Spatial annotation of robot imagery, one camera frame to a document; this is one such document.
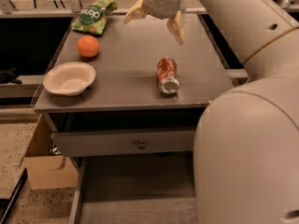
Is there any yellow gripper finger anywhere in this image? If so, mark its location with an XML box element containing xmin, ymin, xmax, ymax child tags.
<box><xmin>123</xmin><ymin>0</ymin><xmax>148</xmax><ymax>24</ymax></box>
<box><xmin>166</xmin><ymin>11</ymin><xmax>185</xmax><ymax>45</ymax></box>

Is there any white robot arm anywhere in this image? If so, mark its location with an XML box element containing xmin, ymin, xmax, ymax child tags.
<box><xmin>193</xmin><ymin>0</ymin><xmax>299</xmax><ymax>224</ymax></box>

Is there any grey drawer cabinet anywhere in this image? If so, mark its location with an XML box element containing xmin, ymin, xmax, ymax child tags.
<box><xmin>33</xmin><ymin>12</ymin><xmax>235</xmax><ymax>224</ymax></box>

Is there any grey top drawer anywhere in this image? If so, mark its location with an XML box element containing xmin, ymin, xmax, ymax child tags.
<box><xmin>50</xmin><ymin>127</ymin><xmax>195</xmax><ymax>157</ymax></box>

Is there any orange fruit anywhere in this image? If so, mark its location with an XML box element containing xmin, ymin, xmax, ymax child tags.
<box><xmin>77</xmin><ymin>35</ymin><xmax>100</xmax><ymax>58</ymax></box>

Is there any red coke can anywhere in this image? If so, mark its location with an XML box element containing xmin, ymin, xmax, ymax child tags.
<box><xmin>157</xmin><ymin>57</ymin><xmax>180</xmax><ymax>94</ymax></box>

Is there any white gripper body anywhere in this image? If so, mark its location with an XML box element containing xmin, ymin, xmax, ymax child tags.
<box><xmin>141</xmin><ymin>0</ymin><xmax>187</xmax><ymax>21</ymax></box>

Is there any cardboard box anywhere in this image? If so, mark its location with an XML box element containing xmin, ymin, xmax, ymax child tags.
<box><xmin>23</xmin><ymin>116</ymin><xmax>78</xmax><ymax>189</ymax></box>

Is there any black object on shelf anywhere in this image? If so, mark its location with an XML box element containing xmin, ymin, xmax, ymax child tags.
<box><xmin>0</xmin><ymin>68</ymin><xmax>22</xmax><ymax>84</ymax></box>

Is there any white paper bowl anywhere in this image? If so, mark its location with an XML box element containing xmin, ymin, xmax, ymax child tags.
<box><xmin>43</xmin><ymin>62</ymin><xmax>96</xmax><ymax>96</ymax></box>

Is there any brass drawer knob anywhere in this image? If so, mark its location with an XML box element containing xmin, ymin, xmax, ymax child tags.
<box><xmin>137</xmin><ymin>140</ymin><xmax>146</xmax><ymax>149</ymax></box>

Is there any green chip bag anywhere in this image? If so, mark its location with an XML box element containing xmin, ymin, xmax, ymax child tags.
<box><xmin>72</xmin><ymin>0</ymin><xmax>118</xmax><ymax>35</ymax></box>

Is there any open grey middle drawer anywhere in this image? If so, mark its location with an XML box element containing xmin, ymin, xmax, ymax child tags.
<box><xmin>68</xmin><ymin>152</ymin><xmax>197</xmax><ymax>224</ymax></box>

